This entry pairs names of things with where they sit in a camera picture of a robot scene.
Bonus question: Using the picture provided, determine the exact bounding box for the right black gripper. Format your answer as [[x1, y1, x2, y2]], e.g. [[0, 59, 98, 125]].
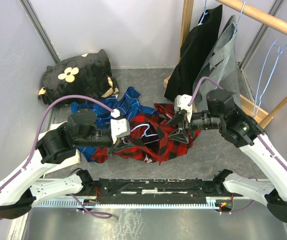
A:
[[165, 109, 224, 144]]

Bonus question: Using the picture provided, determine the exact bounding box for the light blue wire hanger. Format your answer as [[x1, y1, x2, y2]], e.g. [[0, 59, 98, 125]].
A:
[[130, 123, 160, 146]]

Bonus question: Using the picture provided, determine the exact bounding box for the red black plaid shirt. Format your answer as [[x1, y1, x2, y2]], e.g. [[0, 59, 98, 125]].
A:
[[91, 102, 202, 166]]

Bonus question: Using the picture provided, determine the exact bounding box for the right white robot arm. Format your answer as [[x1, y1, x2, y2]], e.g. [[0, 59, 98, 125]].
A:
[[168, 89, 287, 223]]

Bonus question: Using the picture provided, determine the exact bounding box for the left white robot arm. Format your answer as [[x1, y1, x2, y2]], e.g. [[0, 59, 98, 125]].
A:
[[0, 109, 131, 220]]

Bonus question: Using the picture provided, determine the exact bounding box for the blue plaid shirt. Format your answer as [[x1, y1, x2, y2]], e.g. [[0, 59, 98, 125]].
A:
[[70, 86, 159, 164]]

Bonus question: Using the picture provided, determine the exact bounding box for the grey hanging shirt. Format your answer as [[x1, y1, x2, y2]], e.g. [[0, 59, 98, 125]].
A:
[[192, 15, 242, 107]]

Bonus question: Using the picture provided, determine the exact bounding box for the blue hanger under grey shirt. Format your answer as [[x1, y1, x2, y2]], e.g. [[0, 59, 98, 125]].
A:
[[233, 1, 246, 35]]

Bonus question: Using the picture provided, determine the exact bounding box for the blue hanger under black garment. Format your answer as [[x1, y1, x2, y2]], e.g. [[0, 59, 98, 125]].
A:
[[198, 0, 208, 26]]

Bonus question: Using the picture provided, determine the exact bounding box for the white folded cloth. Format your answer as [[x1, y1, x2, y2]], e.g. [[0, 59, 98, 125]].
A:
[[35, 122, 81, 168]]

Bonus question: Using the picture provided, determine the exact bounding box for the black flower-print garment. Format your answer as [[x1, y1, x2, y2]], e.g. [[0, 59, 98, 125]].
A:
[[38, 49, 120, 105]]

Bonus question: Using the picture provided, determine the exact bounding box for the black hanging garment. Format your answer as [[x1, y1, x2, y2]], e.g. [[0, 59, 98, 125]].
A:
[[164, 5, 223, 101]]

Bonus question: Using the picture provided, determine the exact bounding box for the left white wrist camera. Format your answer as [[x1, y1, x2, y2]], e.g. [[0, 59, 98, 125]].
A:
[[110, 108, 131, 144]]

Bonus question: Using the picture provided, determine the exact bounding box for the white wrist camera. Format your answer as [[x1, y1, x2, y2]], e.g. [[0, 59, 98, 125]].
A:
[[110, 108, 131, 144], [174, 94, 193, 123]]

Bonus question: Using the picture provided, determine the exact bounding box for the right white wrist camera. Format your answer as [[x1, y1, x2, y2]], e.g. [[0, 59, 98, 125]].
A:
[[174, 94, 193, 123]]

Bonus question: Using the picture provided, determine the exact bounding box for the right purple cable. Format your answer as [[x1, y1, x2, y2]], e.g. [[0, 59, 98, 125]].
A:
[[188, 76, 226, 106]]

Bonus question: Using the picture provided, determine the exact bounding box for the purple cable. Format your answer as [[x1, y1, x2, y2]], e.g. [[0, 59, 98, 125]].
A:
[[0, 94, 122, 223], [188, 76, 226, 106]]

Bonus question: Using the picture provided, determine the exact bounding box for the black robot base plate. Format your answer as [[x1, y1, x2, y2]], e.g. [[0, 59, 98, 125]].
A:
[[78, 177, 232, 205]]

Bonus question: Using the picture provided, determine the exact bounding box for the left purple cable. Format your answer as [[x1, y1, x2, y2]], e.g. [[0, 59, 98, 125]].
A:
[[0, 94, 122, 223]]

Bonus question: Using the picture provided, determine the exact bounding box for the light blue cable duct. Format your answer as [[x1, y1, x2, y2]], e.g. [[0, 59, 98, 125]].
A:
[[35, 197, 219, 210]]

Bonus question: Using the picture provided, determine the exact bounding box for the wooden clothes rack frame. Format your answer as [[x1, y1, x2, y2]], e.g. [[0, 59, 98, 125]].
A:
[[163, 0, 287, 128]]

